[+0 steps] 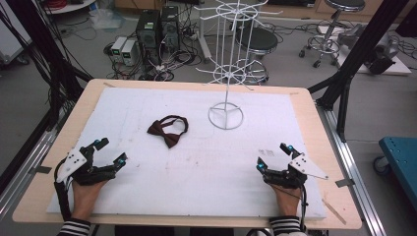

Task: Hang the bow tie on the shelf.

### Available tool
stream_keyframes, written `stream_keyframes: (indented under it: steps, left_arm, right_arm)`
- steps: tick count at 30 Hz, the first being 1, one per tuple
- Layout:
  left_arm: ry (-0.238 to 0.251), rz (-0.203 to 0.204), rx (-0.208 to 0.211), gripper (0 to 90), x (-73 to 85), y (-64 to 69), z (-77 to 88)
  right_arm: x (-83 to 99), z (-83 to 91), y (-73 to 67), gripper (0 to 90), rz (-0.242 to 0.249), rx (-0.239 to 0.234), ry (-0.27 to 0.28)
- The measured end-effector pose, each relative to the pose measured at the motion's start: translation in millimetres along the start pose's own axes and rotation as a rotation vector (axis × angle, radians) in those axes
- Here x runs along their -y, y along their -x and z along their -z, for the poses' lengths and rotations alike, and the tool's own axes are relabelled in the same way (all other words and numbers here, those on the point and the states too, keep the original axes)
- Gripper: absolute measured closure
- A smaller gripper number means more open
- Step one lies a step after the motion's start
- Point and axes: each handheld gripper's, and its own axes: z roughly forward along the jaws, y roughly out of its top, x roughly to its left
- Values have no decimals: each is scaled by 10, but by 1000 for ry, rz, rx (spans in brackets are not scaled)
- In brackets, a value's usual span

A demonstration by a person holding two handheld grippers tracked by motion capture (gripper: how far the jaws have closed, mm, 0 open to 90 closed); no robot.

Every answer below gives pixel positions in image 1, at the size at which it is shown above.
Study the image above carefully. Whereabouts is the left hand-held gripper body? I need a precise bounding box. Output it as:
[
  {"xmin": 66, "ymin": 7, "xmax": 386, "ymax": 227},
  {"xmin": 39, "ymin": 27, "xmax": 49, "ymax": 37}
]
[{"xmin": 55, "ymin": 146, "xmax": 118, "ymax": 187}]

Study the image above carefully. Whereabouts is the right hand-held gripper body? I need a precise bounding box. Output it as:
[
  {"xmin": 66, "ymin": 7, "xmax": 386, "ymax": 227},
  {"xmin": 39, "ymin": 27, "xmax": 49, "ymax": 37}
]
[{"xmin": 262, "ymin": 152, "xmax": 329, "ymax": 190}]

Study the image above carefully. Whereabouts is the person's left hand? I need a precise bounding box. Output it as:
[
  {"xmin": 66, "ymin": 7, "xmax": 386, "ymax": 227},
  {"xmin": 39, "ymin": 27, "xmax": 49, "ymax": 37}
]
[{"xmin": 70, "ymin": 179, "xmax": 110, "ymax": 221}]

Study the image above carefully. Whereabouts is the person's right hand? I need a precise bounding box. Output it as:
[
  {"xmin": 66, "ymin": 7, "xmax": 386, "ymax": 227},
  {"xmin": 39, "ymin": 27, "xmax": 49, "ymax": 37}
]
[{"xmin": 268, "ymin": 184, "xmax": 303, "ymax": 218}]

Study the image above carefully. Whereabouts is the grey tape piece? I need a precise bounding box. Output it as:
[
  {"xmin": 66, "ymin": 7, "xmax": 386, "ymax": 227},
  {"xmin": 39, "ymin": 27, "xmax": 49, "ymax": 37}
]
[
  {"xmin": 27, "ymin": 164, "xmax": 53, "ymax": 175},
  {"xmin": 334, "ymin": 177, "xmax": 356, "ymax": 189}
]

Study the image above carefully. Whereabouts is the thin wooden stick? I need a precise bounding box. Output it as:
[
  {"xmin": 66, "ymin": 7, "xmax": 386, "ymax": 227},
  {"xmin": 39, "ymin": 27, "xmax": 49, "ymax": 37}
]
[{"xmin": 321, "ymin": 198, "xmax": 348, "ymax": 226}]

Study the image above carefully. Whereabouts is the dark red bow tie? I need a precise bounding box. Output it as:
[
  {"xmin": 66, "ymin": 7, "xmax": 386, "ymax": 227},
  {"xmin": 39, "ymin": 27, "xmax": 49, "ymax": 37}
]
[{"xmin": 146, "ymin": 114, "xmax": 190, "ymax": 149}]

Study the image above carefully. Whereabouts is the white foam sheet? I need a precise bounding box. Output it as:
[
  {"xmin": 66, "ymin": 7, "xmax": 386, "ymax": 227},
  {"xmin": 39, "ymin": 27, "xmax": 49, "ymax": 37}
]
[{"xmin": 46, "ymin": 86, "xmax": 328, "ymax": 220}]

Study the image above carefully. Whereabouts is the white power supply unit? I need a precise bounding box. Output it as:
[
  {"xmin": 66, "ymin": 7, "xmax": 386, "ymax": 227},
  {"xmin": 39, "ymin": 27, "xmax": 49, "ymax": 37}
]
[
  {"xmin": 120, "ymin": 39, "xmax": 138, "ymax": 68},
  {"xmin": 110, "ymin": 35, "xmax": 128, "ymax": 64}
]

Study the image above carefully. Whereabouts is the blue cart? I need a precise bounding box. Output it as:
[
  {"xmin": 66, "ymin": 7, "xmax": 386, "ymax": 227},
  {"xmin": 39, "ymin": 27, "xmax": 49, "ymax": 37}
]
[{"xmin": 373, "ymin": 136, "xmax": 417, "ymax": 211}]

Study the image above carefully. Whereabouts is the black round stool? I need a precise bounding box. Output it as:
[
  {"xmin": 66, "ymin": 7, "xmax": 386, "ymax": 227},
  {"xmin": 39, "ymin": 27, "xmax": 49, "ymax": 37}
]
[{"xmin": 235, "ymin": 27, "xmax": 280, "ymax": 84}]

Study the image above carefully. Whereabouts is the chrome stool with wheels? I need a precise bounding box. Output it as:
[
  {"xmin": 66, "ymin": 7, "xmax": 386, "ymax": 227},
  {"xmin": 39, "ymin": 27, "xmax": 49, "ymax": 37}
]
[{"xmin": 297, "ymin": 0, "xmax": 367, "ymax": 69}]

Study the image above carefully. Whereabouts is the black computer tower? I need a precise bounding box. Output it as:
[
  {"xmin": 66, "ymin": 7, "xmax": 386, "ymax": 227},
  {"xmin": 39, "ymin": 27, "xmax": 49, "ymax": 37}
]
[
  {"xmin": 135, "ymin": 9, "xmax": 162, "ymax": 66},
  {"xmin": 159, "ymin": 5, "xmax": 182, "ymax": 54}
]

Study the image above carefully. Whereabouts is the clear plastic bag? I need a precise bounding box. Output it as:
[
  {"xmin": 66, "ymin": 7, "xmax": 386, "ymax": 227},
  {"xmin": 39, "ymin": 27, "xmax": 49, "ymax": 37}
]
[{"xmin": 89, "ymin": 7, "xmax": 127, "ymax": 31}]

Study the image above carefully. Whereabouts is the white platform with black device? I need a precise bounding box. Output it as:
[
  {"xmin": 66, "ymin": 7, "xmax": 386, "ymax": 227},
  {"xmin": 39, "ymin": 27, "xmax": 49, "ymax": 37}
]
[{"xmin": 335, "ymin": 22, "xmax": 413, "ymax": 77}]

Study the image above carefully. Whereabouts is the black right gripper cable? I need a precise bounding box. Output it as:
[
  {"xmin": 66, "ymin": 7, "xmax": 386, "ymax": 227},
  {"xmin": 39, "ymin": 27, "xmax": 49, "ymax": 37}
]
[{"xmin": 298, "ymin": 184, "xmax": 310, "ymax": 232}]

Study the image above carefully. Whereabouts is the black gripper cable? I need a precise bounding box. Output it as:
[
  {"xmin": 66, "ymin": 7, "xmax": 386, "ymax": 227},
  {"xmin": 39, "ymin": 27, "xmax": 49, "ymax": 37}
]
[
  {"xmin": 298, "ymin": 184, "xmax": 310, "ymax": 232},
  {"xmin": 53, "ymin": 158, "xmax": 73, "ymax": 222}
]

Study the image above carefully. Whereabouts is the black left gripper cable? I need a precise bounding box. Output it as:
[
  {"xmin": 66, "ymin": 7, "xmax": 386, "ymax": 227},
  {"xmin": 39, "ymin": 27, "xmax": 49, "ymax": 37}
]
[{"xmin": 53, "ymin": 158, "xmax": 73, "ymax": 222}]

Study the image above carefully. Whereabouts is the aluminium rail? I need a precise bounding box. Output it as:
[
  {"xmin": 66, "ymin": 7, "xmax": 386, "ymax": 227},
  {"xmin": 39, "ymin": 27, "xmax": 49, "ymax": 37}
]
[
  {"xmin": 315, "ymin": 101, "xmax": 388, "ymax": 236},
  {"xmin": 0, "ymin": 107, "xmax": 72, "ymax": 219}
]

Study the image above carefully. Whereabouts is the white wire display rack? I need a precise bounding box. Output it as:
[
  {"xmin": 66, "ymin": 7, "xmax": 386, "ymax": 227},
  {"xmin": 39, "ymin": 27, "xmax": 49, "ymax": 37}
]
[{"xmin": 192, "ymin": 0, "xmax": 285, "ymax": 131}]

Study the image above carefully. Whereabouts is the black frame strut with cables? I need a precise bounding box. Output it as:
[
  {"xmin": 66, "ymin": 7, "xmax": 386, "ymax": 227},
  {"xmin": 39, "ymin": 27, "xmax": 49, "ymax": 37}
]
[{"xmin": 0, "ymin": 0, "xmax": 94, "ymax": 195}]

